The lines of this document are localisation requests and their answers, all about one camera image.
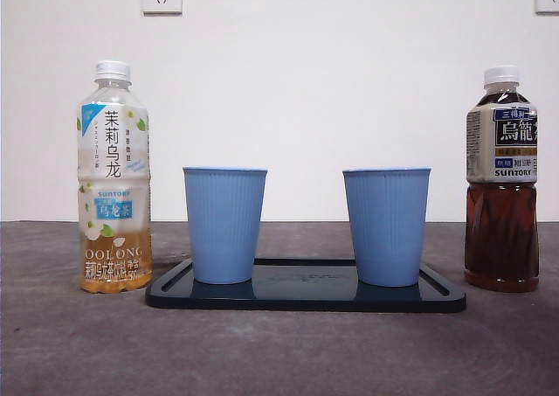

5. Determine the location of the jasmine oolong tea bottle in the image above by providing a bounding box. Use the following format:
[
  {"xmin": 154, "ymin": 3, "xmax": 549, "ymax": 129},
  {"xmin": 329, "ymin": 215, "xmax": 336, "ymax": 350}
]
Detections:
[{"xmin": 77, "ymin": 59, "xmax": 154, "ymax": 295}]

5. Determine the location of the dark oolong tea bottle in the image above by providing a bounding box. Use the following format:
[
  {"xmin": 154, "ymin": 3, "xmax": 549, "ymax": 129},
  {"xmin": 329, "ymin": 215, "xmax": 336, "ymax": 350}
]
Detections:
[{"xmin": 463, "ymin": 65, "xmax": 540, "ymax": 293}]

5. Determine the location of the blue ribbed cup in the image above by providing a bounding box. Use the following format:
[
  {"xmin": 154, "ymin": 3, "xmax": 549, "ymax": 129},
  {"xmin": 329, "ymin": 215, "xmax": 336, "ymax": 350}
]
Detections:
[
  {"xmin": 182, "ymin": 165, "xmax": 268, "ymax": 285},
  {"xmin": 342, "ymin": 166, "xmax": 433, "ymax": 288}
]

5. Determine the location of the dark blue tray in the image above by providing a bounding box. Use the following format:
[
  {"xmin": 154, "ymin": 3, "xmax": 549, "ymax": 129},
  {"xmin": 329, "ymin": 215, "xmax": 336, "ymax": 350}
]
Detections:
[{"xmin": 144, "ymin": 257, "xmax": 467, "ymax": 314}]

